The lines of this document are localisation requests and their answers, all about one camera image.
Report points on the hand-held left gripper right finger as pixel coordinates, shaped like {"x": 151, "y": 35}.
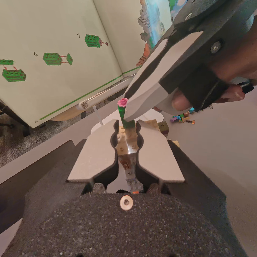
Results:
{"x": 158, "y": 158}

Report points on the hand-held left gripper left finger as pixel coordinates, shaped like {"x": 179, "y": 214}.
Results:
{"x": 94, "y": 158}

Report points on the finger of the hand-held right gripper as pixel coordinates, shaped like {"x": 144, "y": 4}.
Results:
{"x": 158, "y": 50}
{"x": 144, "y": 96}

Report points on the green brick with pink flower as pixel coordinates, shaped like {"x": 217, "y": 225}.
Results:
{"x": 126, "y": 120}

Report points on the toy brick building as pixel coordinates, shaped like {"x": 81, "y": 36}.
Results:
{"x": 126, "y": 144}

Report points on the grey desk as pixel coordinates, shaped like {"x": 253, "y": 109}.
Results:
{"x": 220, "y": 160}

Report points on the person's right hand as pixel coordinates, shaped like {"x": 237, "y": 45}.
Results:
{"x": 237, "y": 60}

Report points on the colourful toy figure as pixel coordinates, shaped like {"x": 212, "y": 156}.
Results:
{"x": 176, "y": 118}

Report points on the teal and brown toy piece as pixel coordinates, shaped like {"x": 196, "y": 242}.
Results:
{"x": 188, "y": 112}

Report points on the small orange toy torch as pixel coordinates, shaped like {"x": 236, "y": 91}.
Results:
{"x": 190, "y": 121}

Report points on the white book stand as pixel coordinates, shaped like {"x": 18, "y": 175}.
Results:
{"x": 94, "y": 100}

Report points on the brick instruction booklet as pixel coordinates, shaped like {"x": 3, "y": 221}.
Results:
{"x": 60, "y": 30}

